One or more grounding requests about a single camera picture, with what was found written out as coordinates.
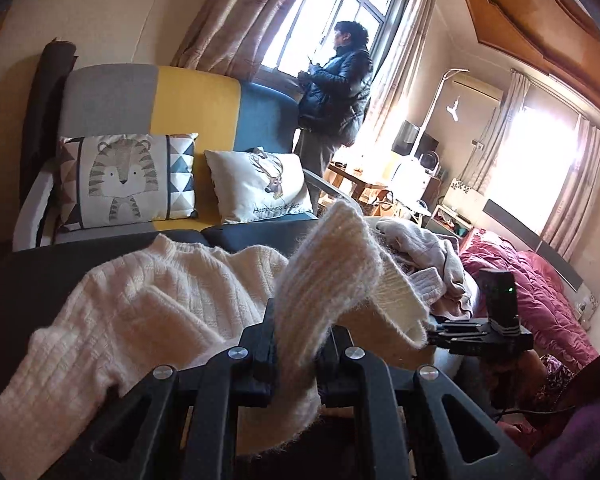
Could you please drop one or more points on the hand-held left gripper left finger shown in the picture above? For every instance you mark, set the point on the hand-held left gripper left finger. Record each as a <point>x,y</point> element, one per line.
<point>262,360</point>

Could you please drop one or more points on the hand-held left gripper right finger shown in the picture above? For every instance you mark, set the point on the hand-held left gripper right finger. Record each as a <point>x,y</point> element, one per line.
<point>337,375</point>

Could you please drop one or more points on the cream knit sweater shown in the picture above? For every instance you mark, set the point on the cream knit sweater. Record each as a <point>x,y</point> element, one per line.
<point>180,300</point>

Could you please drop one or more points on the person's right forearm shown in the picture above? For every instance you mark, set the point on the person's right forearm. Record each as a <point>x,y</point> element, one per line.
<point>580,435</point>

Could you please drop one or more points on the pile of light clothes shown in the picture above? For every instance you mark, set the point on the pile of light clothes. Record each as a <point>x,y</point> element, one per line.
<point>430,250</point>

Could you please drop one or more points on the magenta quilt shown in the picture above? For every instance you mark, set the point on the magenta quilt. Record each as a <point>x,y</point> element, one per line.
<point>530,300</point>

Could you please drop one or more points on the grey bed headboard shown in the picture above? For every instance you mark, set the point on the grey bed headboard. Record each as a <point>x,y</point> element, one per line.
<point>530,240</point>

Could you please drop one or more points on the plain beige curtain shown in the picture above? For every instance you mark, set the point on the plain beige curtain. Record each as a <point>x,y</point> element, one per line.
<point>500,125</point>
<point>405,50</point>
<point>580,185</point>

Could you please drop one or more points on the glass window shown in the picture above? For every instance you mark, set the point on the glass window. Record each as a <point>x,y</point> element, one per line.
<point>545,160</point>
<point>305,35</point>

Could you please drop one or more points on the small desk fan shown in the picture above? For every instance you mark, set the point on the small desk fan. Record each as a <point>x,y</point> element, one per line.
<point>430,164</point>

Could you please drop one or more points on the deer print cushion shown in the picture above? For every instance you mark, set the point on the deer print cushion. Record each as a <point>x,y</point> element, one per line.
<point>245,195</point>

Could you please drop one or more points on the black monitor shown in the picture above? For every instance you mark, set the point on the black monitor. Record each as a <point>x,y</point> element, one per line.
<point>406,137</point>

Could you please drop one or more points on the wooden desk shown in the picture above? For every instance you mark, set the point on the wooden desk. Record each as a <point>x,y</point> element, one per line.
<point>350,177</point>

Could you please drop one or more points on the tiger print cushion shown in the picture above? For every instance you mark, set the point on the tiger print cushion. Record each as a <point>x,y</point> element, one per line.
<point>125,175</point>

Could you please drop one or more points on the white floor lamp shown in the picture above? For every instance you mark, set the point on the white floor lamp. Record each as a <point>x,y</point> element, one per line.
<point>459,70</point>

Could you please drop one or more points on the grey yellow blue sofa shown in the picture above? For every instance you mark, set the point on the grey yellow blue sofa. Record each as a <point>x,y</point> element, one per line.
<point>195,100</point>

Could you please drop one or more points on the patterned beige curtain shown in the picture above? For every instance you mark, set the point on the patterned beige curtain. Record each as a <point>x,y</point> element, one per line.
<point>240,25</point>

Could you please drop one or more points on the rolled black mat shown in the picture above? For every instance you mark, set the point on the rolled black mat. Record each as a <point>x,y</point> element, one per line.
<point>45,90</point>

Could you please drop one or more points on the wall air conditioner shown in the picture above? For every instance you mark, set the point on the wall air conditioner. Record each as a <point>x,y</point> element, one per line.
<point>480,87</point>

